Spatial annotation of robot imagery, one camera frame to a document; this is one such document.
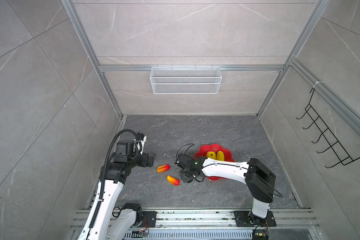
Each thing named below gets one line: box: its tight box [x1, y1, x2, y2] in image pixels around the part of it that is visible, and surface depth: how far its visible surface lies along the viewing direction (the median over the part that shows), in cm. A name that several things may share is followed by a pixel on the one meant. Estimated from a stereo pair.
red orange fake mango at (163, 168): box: [156, 164, 171, 173], surface depth 90 cm
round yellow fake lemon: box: [206, 151, 216, 160], surface depth 92 cm
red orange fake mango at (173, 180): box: [166, 175, 181, 186], surface depth 86 cm
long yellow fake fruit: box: [216, 150, 225, 162], surface depth 95 cm
